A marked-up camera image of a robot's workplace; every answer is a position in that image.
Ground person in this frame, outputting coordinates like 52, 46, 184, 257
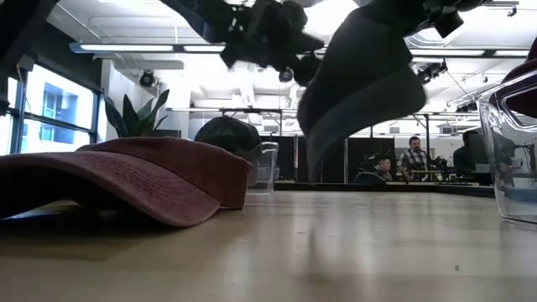
396, 135, 432, 183
372, 156, 396, 183
451, 128, 491, 178

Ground long ceiling light strip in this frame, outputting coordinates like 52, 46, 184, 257
69, 41, 530, 59

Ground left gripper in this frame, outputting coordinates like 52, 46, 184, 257
221, 0, 326, 87

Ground green snake plant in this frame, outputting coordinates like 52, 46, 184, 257
104, 88, 171, 139

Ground dark office chair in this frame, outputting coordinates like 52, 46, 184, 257
352, 171, 388, 185

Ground window with dark frame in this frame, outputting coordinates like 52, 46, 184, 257
0, 62, 102, 155

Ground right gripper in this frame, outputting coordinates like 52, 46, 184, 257
413, 0, 456, 27

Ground black partition panels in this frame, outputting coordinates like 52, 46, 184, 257
259, 134, 398, 184

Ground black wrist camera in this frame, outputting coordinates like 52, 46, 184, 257
433, 9, 467, 40

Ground black aluminium table frame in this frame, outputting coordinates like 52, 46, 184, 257
274, 180, 497, 199

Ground clear plastic bin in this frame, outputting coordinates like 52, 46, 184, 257
246, 141, 280, 195
477, 69, 537, 225

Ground maroon baseball cap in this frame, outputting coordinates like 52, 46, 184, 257
501, 36, 537, 120
0, 137, 254, 229

